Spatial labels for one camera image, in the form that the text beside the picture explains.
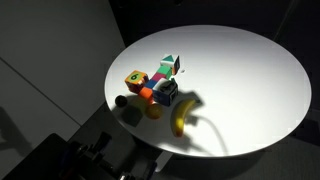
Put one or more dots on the blue and white dice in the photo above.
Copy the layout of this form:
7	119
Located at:
165	91

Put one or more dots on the orange dice with number six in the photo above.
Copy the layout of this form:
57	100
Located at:
136	80

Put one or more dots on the white dice with green triangle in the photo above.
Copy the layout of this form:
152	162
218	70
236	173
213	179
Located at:
172	61

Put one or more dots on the blue small cube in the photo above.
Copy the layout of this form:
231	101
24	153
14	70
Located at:
150	84

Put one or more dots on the orange small cube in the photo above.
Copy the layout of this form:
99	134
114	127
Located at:
146	95

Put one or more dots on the pink small cube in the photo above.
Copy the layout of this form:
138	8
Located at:
157	76

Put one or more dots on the green small cube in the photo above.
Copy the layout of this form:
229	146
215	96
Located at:
166	70

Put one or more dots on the orange round fruit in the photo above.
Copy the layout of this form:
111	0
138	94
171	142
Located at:
154	111

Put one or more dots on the yellow banana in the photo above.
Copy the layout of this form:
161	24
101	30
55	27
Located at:
179	114

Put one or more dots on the dark round ball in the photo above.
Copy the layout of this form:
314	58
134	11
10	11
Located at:
121	101

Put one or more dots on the round white table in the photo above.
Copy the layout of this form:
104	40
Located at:
252	91

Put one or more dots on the black clamp equipment stand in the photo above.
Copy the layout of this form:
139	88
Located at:
56	159

